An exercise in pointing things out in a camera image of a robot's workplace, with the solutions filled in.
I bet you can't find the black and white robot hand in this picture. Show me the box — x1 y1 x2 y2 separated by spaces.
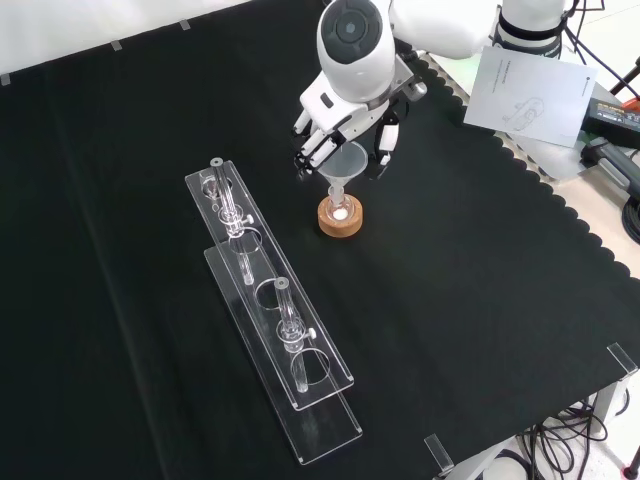
291 54 429 181

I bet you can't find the clear plastic funnel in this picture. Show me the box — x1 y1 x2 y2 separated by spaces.
319 141 370 204

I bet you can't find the small round-bottom glass flask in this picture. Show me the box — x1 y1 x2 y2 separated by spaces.
326 191 354 224

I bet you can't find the clear acrylic funnel stand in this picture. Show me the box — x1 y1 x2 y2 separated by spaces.
184 157 363 468

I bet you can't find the white printed paper sheet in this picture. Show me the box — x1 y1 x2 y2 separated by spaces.
462 44 599 149

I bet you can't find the black bench cloth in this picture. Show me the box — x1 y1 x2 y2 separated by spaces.
0 0 640 480

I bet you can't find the clear cloth clip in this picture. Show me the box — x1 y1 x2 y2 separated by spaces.
423 434 455 475
606 343 640 377

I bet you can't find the cork ring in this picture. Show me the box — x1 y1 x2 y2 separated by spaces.
316 194 364 241

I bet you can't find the black cable bundle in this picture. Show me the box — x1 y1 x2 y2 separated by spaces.
514 397 640 480

